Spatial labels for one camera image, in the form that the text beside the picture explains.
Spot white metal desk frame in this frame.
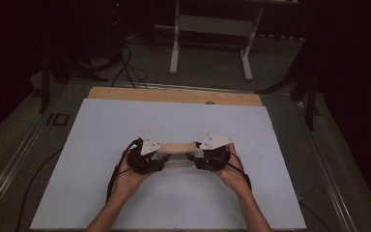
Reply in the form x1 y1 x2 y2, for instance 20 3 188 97
168 0 265 81

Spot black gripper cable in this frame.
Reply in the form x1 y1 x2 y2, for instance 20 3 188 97
226 151 253 191
105 138 143 202

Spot person's right hand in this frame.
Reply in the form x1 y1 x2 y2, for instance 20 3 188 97
216 143 250 191

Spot black floor cables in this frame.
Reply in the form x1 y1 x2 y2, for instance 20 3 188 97
110 44 149 90

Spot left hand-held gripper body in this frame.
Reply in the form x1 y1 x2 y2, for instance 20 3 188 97
127 133 165 176

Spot small wooden box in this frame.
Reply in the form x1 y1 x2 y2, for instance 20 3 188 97
156 142 197 168

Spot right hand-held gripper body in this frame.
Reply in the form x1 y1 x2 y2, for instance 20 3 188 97
194 133 235 172

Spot metal floor rail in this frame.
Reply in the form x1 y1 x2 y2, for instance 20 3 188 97
294 100 359 232
0 105 50 220

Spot white table mat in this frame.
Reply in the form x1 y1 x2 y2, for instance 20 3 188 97
30 98 307 231

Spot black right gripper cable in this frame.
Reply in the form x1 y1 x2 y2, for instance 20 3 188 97
226 151 253 191

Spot black tripod stand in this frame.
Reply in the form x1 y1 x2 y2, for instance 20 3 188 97
255 42 322 131
38 54 108 114

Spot black rectangular floor plate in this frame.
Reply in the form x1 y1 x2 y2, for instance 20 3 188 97
46 112 71 127

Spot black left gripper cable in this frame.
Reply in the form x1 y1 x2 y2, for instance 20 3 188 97
105 138 143 202

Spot thin black floor cable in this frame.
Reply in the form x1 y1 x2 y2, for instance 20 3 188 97
298 201 331 232
14 148 63 232

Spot person's left hand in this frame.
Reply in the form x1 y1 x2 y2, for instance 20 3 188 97
112 151 153 198

